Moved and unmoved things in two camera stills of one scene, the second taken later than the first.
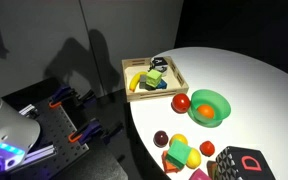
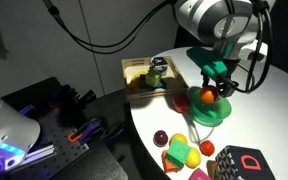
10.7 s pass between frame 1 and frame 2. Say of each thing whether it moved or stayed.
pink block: stayed
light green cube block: stayed
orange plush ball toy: moved
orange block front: stayed
